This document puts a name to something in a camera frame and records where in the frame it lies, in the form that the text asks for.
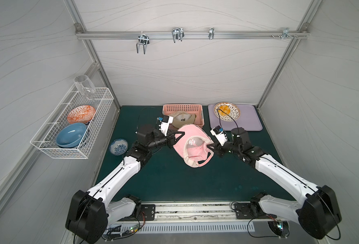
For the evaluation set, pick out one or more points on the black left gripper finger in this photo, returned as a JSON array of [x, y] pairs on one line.
[[175, 135], [170, 142]]

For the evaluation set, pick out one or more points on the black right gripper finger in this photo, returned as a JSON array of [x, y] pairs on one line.
[[217, 152], [214, 146]]

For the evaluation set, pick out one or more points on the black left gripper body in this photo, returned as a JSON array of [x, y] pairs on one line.
[[170, 139]]

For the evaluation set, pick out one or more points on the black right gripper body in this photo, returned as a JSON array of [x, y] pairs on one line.
[[220, 149]]

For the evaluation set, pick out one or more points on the beige baseball cap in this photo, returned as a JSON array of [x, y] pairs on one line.
[[181, 118]]

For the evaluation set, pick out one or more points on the pink baseball cap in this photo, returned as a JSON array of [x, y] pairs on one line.
[[193, 146]]

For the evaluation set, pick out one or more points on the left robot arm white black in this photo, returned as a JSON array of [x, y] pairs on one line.
[[91, 212]]

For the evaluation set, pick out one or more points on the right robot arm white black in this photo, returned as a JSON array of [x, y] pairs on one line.
[[314, 208]]

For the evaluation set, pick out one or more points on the lilac plastic tray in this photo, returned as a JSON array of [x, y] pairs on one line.
[[248, 119]]

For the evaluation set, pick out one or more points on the pink perforated plastic basket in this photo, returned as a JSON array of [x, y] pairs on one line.
[[189, 108]]

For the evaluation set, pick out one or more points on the blue white patterned small bowl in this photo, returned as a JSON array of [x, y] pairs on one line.
[[118, 147]]

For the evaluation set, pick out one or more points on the white speckled plate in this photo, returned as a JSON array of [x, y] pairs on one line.
[[234, 114]]

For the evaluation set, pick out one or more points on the yellow bread roll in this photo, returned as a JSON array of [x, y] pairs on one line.
[[224, 110]]

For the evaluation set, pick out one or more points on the green table mat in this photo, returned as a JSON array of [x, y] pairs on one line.
[[167, 178]]

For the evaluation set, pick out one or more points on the orange patterned bowl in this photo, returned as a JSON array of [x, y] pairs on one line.
[[82, 114]]

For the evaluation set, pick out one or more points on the blue ceramic bowl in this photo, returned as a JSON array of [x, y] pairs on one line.
[[71, 136]]

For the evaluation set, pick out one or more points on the clear drinking glass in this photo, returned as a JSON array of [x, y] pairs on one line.
[[85, 86]]

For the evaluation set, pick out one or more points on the metal double hook left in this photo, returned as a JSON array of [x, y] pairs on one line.
[[143, 42]]

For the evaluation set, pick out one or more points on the metal double hook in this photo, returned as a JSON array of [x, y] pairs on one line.
[[143, 42], [177, 34]]

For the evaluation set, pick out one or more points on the metal double hook middle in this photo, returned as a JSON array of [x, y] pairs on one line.
[[177, 34]]

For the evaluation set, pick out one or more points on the metal single hook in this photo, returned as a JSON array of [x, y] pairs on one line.
[[211, 33]]

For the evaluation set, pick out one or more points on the metal hook right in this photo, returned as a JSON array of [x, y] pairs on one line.
[[285, 35]]

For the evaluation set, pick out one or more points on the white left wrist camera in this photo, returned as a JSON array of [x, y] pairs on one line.
[[165, 122]]

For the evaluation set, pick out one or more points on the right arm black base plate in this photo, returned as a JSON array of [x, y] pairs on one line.
[[243, 210]]

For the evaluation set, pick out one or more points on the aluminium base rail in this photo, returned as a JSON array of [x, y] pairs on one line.
[[215, 211]]

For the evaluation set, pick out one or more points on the white wire wall basket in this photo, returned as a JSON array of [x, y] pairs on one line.
[[44, 139]]

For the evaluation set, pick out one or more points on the aluminium top rail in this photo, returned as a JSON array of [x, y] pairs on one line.
[[189, 35]]

